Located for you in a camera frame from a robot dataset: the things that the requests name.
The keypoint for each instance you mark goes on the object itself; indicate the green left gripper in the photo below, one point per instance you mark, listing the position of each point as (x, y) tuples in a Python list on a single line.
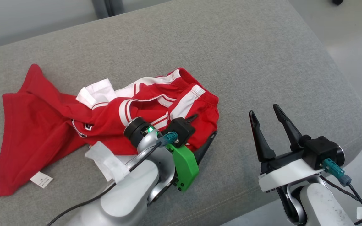
[(185, 169)]

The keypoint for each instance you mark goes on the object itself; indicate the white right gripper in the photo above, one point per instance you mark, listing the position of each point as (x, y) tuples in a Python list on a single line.
[(289, 175)]

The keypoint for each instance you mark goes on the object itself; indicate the red shorts with white stripes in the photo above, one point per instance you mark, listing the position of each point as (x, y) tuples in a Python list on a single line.
[(200, 106)]

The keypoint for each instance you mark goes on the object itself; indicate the red shirt with white sleeves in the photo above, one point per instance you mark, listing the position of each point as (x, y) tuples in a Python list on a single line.
[(36, 125)]

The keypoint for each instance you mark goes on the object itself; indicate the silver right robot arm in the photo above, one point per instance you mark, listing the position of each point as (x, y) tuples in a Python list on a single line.
[(319, 204)]

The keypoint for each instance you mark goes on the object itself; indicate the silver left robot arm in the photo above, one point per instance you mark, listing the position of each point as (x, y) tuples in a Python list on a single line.
[(127, 194)]

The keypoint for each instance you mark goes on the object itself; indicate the grey fabric sofa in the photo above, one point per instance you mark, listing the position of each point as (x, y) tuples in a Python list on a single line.
[(231, 47)]

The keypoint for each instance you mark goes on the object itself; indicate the small black round object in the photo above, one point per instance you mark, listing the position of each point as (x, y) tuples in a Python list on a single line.
[(337, 2)]

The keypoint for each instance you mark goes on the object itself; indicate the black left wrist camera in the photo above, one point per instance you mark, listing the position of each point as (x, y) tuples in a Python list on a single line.
[(179, 128)]

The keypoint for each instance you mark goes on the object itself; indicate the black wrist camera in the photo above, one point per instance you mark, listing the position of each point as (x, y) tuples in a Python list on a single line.
[(319, 150), (179, 128)]

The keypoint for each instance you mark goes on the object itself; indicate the teal left camera connector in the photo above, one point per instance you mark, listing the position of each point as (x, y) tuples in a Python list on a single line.
[(169, 138)]

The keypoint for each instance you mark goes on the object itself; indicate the teal camera connector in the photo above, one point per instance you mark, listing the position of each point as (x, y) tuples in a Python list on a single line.
[(335, 171), (169, 138)]

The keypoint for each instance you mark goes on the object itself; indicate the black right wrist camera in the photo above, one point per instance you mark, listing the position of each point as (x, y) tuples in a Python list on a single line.
[(319, 150)]

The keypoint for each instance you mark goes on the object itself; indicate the teal right camera connector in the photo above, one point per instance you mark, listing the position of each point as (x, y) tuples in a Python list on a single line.
[(335, 171)]

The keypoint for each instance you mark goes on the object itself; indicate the dark grey post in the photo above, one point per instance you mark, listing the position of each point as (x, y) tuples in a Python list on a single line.
[(108, 8)]

